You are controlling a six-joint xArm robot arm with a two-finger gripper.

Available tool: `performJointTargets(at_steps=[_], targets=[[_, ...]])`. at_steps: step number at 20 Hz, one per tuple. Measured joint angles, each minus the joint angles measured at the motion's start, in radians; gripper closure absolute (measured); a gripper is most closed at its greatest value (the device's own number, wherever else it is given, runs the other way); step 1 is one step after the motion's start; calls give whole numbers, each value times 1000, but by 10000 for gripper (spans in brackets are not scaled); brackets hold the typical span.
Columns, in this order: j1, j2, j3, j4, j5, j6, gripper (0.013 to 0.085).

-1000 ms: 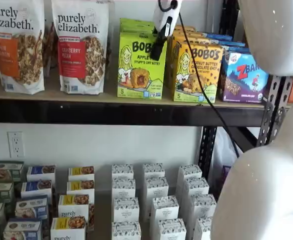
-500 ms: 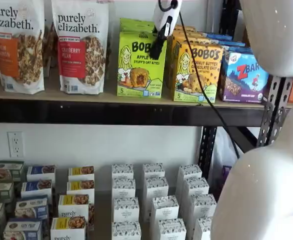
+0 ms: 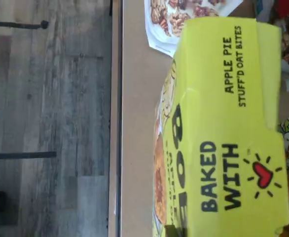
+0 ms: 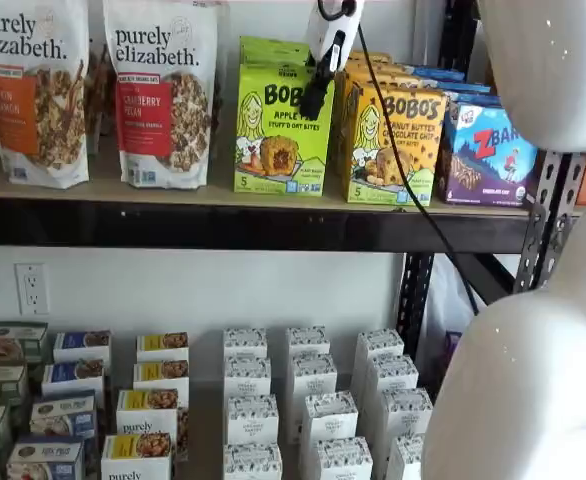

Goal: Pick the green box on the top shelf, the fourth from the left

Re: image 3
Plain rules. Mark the black knobbed floor rod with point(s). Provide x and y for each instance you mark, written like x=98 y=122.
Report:
x=16 y=24

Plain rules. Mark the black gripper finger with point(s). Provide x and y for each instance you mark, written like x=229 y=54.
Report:
x=176 y=229

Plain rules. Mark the brown cardboard shelf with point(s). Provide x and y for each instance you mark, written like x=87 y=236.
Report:
x=139 y=123

